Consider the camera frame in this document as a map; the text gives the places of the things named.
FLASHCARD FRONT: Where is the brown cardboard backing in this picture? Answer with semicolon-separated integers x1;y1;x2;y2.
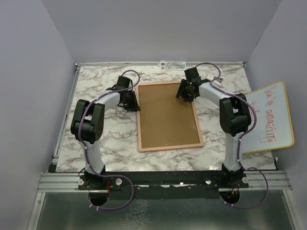
139;84;201;149

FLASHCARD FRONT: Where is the pink picture frame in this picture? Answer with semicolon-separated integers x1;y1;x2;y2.
136;81;204;153

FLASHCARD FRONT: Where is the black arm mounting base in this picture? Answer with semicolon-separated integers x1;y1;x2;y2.
78;170;248;200

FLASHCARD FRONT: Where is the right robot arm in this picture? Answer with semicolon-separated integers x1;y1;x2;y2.
176;67;252;187

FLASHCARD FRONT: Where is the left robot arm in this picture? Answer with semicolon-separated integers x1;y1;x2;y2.
71;75;141;189

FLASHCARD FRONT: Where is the small label card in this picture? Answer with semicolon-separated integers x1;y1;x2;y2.
158;61;187;70

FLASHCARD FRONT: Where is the white marker eraser piece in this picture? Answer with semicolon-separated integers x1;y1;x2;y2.
206;74;223;86

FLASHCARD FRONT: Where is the yellow rimmed whiteboard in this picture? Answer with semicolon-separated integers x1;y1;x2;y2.
240;81;295;154

